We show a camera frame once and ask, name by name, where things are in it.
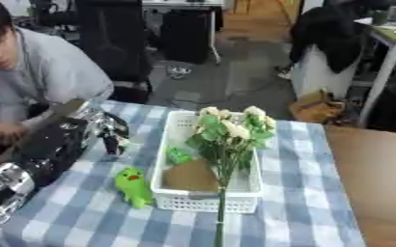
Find person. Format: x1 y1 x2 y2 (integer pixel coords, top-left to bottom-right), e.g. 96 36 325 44
0 0 117 145

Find brown bag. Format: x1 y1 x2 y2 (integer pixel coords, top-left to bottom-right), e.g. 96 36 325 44
287 90 349 124

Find white flower bouquet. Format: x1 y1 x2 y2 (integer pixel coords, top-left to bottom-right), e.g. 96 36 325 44
184 105 278 247

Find white side table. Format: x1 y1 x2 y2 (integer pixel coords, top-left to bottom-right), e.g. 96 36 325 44
356 17 396 127

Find black office chair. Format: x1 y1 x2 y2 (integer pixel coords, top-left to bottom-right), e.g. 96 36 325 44
72 0 155 104

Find white bin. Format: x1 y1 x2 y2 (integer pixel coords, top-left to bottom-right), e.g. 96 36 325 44
289 43 360 99

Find black jacket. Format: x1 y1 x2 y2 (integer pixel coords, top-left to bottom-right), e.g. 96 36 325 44
287 4 374 74

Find green soft toy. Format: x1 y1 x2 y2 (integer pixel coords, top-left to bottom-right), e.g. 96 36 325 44
113 166 155 209

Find brown round toy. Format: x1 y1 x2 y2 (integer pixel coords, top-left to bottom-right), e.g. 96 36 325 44
160 158 222 193

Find white desk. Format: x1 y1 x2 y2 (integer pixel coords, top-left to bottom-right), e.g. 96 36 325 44
140 0 227 66

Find small green toy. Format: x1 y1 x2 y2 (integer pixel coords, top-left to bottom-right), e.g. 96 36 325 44
164 147 195 166

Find pair of shoes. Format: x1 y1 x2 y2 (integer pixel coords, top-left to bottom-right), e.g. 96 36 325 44
165 65 193 80

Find white plastic basket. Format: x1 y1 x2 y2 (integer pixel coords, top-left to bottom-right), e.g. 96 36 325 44
149 110 265 214

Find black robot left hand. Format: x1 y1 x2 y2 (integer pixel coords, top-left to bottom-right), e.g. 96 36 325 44
95 111 132 156

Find black cabinet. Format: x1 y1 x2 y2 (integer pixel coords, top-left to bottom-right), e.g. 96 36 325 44
158 9 215 65

